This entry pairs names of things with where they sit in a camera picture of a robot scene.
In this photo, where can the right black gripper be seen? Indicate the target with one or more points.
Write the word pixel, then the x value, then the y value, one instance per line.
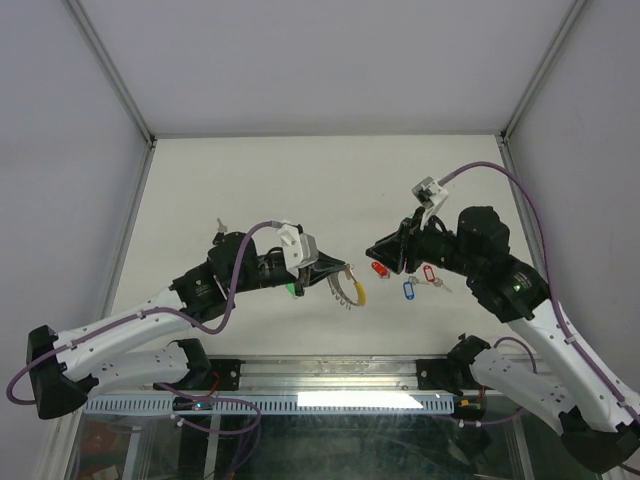
pixel 389 250

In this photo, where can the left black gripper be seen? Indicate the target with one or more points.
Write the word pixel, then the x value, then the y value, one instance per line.
pixel 321 269

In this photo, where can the red tag key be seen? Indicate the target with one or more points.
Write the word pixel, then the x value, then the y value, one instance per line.
pixel 432 278
pixel 382 271

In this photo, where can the keyring with yellow handle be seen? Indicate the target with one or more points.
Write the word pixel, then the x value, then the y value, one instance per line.
pixel 346 289

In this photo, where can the black tag key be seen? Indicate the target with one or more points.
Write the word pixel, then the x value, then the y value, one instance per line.
pixel 220 227

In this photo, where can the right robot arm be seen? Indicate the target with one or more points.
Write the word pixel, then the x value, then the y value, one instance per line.
pixel 588 411

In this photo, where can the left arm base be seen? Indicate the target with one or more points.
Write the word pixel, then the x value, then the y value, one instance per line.
pixel 203 373

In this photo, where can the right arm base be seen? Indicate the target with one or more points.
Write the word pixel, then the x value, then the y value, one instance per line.
pixel 451 373

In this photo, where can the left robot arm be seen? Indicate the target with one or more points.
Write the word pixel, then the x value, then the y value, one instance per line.
pixel 142 346

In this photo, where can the blue tag key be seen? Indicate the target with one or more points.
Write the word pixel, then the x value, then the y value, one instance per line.
pixel 409 287

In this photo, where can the bright green tag key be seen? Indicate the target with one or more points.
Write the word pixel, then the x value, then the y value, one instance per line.
pixel 292 290

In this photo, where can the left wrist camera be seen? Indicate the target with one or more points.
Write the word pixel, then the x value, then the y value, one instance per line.
pixel 299 249

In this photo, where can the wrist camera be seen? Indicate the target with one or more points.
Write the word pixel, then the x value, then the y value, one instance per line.
pixel 431 195
pixel 299 249

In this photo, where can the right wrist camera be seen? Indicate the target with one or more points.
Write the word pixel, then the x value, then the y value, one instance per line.
pixel 431 195

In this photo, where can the aluminium mounting rail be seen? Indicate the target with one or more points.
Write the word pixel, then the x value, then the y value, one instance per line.
pixel 264 375

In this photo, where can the white slotted cable duct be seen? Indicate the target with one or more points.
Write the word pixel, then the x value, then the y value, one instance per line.
pixel 305 403

